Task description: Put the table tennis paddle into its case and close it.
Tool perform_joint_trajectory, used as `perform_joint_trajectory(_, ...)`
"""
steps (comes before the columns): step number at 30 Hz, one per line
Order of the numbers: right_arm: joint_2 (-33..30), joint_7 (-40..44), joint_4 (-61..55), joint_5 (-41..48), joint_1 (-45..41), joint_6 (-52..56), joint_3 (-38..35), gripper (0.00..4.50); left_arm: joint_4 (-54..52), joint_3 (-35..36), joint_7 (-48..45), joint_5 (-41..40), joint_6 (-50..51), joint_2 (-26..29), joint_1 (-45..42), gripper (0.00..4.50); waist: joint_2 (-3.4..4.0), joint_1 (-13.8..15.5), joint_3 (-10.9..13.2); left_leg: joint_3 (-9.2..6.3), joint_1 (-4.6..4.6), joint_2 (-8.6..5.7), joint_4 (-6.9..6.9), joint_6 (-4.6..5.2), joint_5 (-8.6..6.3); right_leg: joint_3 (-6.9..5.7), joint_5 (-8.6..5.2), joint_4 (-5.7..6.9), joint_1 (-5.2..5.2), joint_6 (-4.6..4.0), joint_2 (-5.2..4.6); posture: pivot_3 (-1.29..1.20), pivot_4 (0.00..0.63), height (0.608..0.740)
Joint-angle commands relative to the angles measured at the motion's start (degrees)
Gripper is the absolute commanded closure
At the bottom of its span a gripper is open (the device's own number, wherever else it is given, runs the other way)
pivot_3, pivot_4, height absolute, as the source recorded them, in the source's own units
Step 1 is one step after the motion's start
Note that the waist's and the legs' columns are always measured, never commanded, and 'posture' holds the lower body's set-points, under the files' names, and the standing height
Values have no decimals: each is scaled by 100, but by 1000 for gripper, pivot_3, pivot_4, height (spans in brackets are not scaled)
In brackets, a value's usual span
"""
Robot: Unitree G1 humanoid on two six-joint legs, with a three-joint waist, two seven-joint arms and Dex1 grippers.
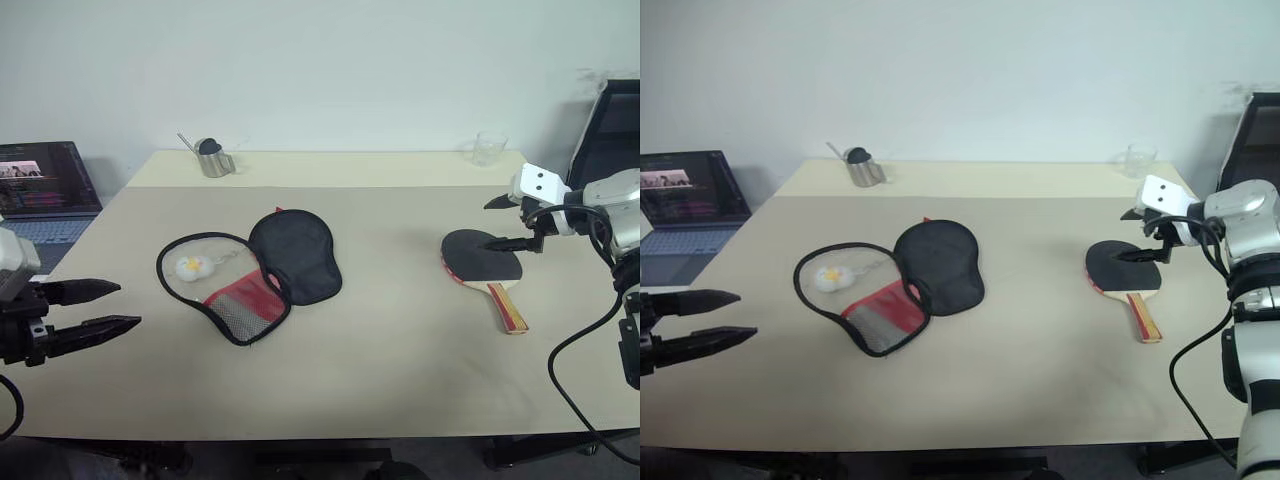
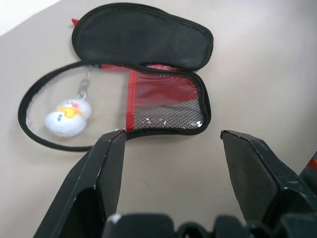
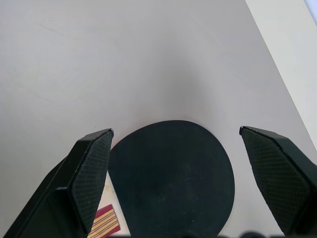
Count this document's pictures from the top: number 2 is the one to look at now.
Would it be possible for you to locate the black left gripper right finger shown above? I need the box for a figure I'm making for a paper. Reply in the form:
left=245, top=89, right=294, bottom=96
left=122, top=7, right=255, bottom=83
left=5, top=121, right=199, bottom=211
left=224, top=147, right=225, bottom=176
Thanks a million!
left=220, top=129, right=317, bottom=224

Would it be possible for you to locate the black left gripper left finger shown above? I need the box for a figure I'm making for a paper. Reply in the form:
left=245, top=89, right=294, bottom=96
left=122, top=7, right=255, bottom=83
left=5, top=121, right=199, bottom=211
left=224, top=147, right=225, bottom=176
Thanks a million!
left=34, top=129, right=127, bottom=238

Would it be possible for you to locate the white plush duck keychain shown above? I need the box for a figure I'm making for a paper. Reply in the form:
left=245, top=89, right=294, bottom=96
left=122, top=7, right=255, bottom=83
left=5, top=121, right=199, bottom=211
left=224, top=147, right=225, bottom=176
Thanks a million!
left=44, top=70, right=94, bottom=139

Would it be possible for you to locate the black and red paddle case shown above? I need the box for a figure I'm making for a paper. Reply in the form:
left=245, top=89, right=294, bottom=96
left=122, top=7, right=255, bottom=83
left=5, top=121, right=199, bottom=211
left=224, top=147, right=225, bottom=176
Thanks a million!
left=17, top=5, right=214, bottom=152

